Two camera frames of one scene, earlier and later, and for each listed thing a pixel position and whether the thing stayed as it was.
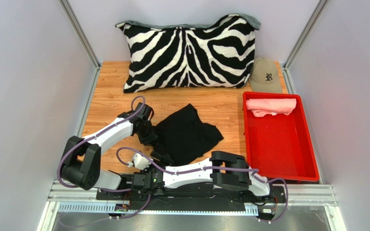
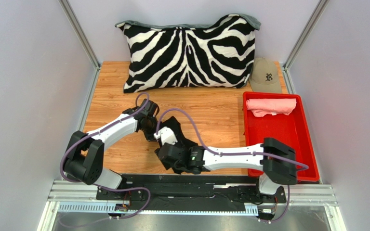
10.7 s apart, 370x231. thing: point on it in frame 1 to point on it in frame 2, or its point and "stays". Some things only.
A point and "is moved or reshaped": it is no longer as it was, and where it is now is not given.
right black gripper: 158,156 to 165,154
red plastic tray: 279,143 stays
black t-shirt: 181,136 is moved or reshaped
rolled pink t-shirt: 260,107 stays
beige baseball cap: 264,77 stays
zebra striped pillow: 161,55 stays
